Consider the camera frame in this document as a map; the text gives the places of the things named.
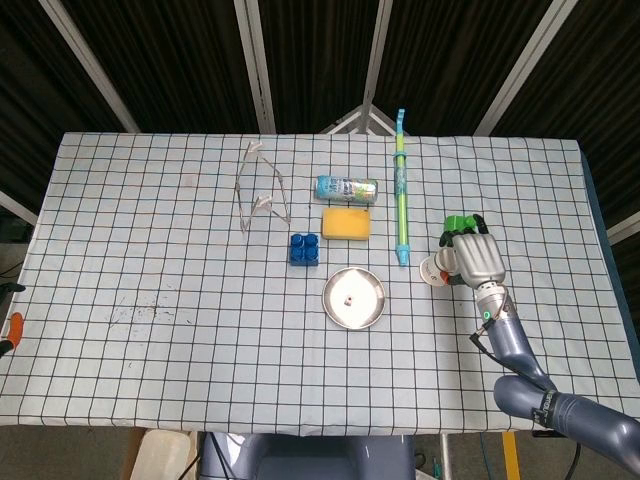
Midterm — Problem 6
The left robot hand orange thumb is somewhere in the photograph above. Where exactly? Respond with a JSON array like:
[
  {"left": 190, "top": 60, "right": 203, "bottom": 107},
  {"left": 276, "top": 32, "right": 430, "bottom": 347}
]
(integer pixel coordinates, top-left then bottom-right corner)
[{"left": 0, "top": 281, "right": 26, "bottom": 359}]

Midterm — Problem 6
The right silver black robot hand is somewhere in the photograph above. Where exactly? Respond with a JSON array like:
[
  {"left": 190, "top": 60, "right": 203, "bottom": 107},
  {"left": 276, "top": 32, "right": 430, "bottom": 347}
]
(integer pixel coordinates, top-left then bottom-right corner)
[{"left": 438, "top": 213, "right": 507, "bottom": 289}]

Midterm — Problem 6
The small white jar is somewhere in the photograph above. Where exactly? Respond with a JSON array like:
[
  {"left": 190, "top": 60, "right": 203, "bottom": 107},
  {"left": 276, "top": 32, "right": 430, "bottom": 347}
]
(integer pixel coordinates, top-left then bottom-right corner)
[{"left": 418, "top": 248, "right": 459, "bottom": 290}]

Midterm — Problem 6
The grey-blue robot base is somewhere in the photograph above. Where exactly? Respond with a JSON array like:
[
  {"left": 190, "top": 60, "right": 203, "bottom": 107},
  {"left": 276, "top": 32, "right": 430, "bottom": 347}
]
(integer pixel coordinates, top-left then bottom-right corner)
[{"left": 198, "top": 432, "right": 417, "bottom": 480}]

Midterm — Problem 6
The round steel plate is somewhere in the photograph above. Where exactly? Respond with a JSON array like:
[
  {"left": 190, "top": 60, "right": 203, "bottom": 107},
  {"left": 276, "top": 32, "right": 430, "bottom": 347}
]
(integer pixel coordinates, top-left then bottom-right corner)
[{"left": 321, "top": 266, "right": 388, "bottom": 331}]

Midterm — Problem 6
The green toy building block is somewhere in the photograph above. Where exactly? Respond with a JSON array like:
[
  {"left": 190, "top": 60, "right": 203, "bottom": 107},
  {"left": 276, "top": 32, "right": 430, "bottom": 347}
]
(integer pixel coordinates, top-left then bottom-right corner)
[{"left": 443, "top": 213, "right": 479, "bottom": 236}]

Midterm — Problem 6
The green and blue toothbrush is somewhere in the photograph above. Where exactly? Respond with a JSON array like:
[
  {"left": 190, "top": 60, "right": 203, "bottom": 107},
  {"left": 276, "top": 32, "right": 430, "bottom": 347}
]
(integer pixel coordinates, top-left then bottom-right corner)
[{"left": 392, "top": 107, "right": 413, "bottom": 269}]

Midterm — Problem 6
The yellow sponge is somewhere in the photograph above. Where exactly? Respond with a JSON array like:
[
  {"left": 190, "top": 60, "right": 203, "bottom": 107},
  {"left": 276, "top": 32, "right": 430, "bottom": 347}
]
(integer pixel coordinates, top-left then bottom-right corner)
[{"left": 321, "top": 207, "right": 374, "bottom": 242}]

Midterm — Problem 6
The light blue checkered tablecloth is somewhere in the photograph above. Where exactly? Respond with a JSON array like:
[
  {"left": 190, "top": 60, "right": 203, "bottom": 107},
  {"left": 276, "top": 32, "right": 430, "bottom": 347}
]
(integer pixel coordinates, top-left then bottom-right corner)
[{"left": 0, "top": 131, "right": 636, "bottom": 435}]

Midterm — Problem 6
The light blue beverage can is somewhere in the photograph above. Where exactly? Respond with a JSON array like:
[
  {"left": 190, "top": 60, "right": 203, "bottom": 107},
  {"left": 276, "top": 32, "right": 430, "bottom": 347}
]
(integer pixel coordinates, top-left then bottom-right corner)
[{"left": 314, "top": 174, "right": 380, "bottom": 205}]

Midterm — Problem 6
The blue toy building block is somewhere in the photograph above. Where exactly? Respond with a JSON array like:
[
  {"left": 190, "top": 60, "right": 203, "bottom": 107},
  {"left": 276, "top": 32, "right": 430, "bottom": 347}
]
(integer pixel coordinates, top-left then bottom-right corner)
[{"left": 287, "top": 232, "right": 322, "bottom": 269}]

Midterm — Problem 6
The white metal frame post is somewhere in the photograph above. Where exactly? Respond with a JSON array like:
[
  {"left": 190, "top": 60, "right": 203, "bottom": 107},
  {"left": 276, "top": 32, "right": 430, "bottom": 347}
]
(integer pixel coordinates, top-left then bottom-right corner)
[
  {"left": 233, "top": 0, "right": 278, "bottom": 134},
  {"left": 0, "top": 189, "right": 40, "bottom": 226},
  {"left": 473, "top": 0, "right": 567, "bottom": 136},
  {"left": 606, "top": 209, "right": 640, "bottom": 246},
  {"left": 38, "top": 0, "right": 142, "bottom": 134},
  {"left": 359, "top": 0, "right": 394, "bottom": 109}
]

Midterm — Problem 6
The white triangular metal frame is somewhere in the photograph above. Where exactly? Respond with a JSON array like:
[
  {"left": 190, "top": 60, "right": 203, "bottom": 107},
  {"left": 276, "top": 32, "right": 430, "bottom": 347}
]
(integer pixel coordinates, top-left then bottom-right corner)
[{"left": 319, "top": 103, "right": 397, "bottom": 135}]

